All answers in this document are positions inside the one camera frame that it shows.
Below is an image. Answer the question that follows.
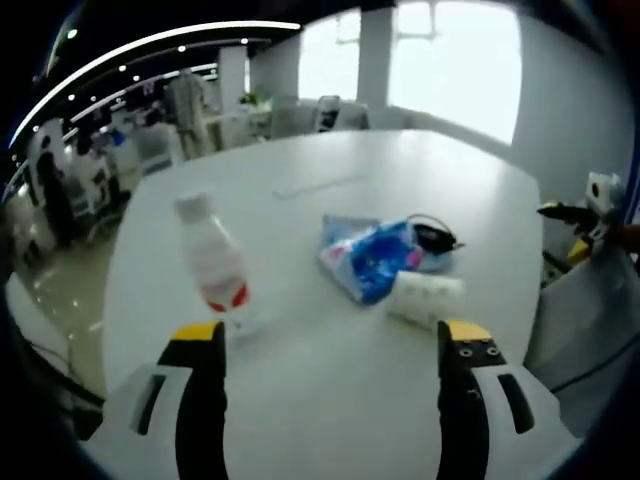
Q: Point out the curved ceiling light strip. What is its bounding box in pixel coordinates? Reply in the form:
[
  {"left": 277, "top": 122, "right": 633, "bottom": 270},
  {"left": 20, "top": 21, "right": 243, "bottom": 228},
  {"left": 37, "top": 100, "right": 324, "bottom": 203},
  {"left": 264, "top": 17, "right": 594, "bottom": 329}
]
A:
[{"left": 9, "top": 20, "right": 301, "bottom": 149}]

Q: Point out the clear bottle item red label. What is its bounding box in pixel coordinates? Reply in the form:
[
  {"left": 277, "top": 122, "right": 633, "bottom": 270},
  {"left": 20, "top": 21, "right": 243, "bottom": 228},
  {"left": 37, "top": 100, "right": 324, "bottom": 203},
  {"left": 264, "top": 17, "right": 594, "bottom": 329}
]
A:
[{"left": 172, "top": 193, "right": 251, "bottom": 315}]

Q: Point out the black cable item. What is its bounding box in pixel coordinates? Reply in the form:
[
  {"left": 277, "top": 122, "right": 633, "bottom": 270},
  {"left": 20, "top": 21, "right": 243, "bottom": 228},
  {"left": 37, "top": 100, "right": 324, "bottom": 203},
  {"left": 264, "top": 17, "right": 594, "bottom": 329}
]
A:
[{"left": 407, "top": 213, "right": 466, "bottom": 254}]

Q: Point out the white mesh office chair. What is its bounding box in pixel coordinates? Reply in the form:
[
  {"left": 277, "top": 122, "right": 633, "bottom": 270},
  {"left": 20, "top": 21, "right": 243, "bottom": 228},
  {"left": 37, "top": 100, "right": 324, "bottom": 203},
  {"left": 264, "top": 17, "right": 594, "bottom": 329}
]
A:
[{"left": 522, "top": 244, "right": 640, "bottom": 436}]

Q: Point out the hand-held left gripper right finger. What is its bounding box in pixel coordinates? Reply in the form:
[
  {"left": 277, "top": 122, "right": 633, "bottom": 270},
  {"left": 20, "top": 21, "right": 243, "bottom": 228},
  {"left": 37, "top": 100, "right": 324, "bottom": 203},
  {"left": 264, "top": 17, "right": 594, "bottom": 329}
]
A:
[{"left": 437, "top": 318, "right": 584, "bottom": 480}]

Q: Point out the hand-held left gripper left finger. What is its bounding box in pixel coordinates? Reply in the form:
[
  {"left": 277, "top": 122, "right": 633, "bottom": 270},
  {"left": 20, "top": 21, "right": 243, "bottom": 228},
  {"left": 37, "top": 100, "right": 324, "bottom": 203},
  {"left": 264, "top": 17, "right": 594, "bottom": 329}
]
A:
[{"left": 87, "top": 319, "right": 229, "bottom": 480}]

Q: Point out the white round tabletop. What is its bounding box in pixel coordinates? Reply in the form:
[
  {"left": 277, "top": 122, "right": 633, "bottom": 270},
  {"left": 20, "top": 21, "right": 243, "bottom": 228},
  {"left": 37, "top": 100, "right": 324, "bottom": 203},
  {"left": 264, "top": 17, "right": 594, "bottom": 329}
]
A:
[{"left": 104, "top": 128, "right": 546, "bottom": 480}]

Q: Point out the white paper cup item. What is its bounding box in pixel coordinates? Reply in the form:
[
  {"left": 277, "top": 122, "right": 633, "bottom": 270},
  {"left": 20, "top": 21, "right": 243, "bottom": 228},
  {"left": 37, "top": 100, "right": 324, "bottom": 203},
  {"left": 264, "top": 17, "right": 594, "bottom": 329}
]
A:
[{"left": 387, "top": 269, "right": 466, "bottom": 331}]

